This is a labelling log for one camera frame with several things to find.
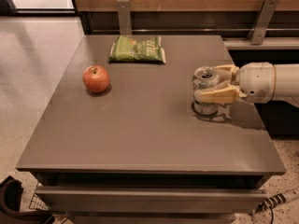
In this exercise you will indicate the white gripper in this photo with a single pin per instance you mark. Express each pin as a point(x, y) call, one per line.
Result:
point(256, 82)

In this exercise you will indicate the green chip bag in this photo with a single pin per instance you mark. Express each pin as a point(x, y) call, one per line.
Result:
point(130, 50)

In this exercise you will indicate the metal wall bracket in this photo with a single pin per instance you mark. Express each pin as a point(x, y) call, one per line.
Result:
point(258, 31)
point(124, 17)

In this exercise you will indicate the silver 7up can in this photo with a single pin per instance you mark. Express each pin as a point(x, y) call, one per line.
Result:
point(204, 78)

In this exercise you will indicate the left metal wall bracket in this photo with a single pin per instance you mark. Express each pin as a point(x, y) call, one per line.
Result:
point(124, 17)

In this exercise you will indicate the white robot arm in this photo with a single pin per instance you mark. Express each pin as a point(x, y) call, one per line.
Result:
point(286, 84)

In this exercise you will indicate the red apple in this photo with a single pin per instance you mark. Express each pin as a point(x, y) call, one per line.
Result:
point(96, 78)

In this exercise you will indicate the right metal wall bracket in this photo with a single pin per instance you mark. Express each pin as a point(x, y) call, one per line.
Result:
point(258, 31)

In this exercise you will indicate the wire basket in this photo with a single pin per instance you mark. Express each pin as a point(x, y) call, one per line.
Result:
point(36, 203)

